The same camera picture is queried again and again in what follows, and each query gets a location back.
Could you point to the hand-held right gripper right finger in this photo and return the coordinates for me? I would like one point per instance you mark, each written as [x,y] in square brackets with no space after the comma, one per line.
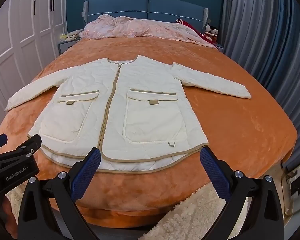
[215,172]

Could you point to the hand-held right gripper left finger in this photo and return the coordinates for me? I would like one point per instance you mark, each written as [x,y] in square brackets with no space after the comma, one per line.
[86,172]

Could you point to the white quilted jacket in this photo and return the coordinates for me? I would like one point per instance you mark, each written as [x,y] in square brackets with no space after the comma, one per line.
[140,120]

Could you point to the cream fluffy blanket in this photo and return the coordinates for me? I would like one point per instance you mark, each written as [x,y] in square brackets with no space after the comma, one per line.
[197,212]

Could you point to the orange plush blanket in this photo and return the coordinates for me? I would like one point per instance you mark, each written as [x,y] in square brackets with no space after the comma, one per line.
[240,130]

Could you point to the white panelled wardrobe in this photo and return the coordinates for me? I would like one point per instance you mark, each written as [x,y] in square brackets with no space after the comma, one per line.
[15,42]

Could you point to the dark bedside table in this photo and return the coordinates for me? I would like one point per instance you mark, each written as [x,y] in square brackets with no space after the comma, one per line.
[65,46]

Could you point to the plush doll toy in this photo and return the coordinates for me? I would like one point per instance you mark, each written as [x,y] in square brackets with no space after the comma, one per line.
[211,32]

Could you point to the grey blue curtain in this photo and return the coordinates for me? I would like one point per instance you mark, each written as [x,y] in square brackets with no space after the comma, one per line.
[252,30]

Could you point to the pink lace quilt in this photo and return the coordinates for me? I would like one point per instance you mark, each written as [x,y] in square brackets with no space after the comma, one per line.
[140,27]

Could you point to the blue upholstered bed headboard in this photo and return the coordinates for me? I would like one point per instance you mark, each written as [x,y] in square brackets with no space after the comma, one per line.
[140,7]

